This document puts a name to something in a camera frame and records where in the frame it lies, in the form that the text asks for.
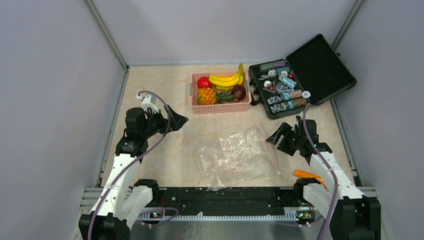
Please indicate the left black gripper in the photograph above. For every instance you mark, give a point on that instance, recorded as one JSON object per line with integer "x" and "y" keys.
{"x": 177, "y": 121}

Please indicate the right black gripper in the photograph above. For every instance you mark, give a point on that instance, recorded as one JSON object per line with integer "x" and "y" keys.
{"x": 286, "y": 130}

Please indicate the clear zip top bag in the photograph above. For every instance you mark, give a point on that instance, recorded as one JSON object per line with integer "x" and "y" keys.
{"x": 239, "y": 159}

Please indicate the orange toy pineapple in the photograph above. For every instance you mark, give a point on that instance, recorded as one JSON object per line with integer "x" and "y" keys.
{"x": 210, "y": 96}

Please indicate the pink plastic basket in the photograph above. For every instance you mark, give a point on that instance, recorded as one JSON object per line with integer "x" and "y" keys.
{"x": 235, "y": 106}

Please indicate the red apple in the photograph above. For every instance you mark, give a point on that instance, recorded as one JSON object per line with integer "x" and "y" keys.
{"x": 204, "y": 82}

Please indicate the yellow banana bunch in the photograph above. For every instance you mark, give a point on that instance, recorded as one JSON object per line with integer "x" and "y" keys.
{"x": 226, "y": 83}

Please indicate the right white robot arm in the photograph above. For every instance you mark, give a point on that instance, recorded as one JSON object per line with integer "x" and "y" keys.
{"x": 349, "y": 214}

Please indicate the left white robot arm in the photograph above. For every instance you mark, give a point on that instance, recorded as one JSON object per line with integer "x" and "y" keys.
{"x": 118, "y": 206}

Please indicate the orange carrot toy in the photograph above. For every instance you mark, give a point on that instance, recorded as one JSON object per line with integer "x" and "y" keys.
{"x": 303, "y": 175}

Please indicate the black poker chip case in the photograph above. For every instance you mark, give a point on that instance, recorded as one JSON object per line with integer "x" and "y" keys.
{"x": 312, "y": 74}

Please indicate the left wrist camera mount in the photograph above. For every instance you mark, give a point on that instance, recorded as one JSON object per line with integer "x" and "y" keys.
{"x": 148, "y": 103}

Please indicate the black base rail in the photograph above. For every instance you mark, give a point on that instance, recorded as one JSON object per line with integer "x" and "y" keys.
{"x": 277, "y": 204}

